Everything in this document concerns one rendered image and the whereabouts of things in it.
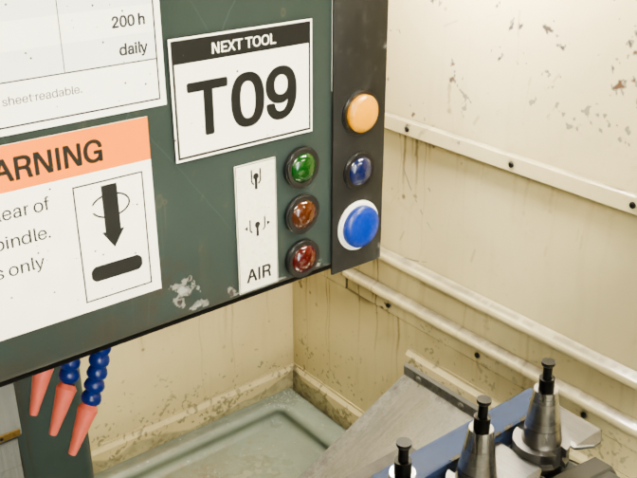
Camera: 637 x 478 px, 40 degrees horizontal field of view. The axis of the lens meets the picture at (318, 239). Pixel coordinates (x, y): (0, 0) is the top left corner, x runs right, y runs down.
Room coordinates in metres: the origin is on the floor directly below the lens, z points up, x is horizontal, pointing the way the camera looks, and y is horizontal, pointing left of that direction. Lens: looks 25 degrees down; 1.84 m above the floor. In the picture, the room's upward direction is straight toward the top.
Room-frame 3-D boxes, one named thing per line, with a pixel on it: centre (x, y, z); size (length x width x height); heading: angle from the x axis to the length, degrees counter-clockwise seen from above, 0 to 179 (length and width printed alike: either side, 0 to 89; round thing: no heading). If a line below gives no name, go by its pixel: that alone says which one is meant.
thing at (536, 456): (0.80, -0.25, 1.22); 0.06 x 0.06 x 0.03
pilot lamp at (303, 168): (0.52, 0.01, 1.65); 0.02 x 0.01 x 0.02; 129
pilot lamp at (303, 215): (0.52, 0.01, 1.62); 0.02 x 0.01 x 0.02; 129
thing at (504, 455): (0.76, -0.21, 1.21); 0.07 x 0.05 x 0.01; 39
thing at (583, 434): (0.83, -0.29, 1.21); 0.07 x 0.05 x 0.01; 39
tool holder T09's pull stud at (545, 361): (0.80, -0.25, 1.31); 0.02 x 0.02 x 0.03
